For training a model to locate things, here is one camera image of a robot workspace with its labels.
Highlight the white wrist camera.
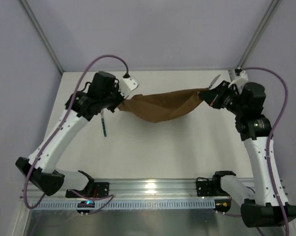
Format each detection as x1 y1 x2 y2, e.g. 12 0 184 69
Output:
119 77 139 98
229 68 248 89

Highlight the brown cloth napkin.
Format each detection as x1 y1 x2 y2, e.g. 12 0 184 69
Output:
118 88 208 123

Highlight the aluminium frame post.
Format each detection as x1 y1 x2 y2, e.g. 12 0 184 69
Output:
18 0 64 75
237 0 282 67

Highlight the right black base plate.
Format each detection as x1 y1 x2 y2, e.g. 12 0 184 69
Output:
195 177 218 197

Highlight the right aluminium frame post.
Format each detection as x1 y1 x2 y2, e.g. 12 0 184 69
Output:
237 0 282 67

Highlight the left aluminium frame post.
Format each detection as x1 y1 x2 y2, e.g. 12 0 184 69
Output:
18 0 64 75

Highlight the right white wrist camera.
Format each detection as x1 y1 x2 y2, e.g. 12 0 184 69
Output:
229 68 248 89

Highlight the knife with green handle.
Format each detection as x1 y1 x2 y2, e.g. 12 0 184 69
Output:
208 74 221 89

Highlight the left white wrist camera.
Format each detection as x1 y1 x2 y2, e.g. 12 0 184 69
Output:
119 77 139 98

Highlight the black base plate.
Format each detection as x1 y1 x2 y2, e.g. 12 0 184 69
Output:
195 177 218 197
65 182 110 198

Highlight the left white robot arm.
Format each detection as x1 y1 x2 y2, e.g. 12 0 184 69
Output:
15 71 129 197

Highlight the fork with green handle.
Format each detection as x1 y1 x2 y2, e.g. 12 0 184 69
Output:
100 110 107 137

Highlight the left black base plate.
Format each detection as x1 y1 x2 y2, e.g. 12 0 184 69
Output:
65 182 110 198

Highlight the slotted cable duct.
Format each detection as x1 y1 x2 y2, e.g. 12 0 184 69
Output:
35 198 216 210

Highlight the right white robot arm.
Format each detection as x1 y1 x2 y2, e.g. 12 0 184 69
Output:
199 81 296 228

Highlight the aluminium mounting rail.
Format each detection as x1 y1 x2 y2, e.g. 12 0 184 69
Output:
19 178 289 201

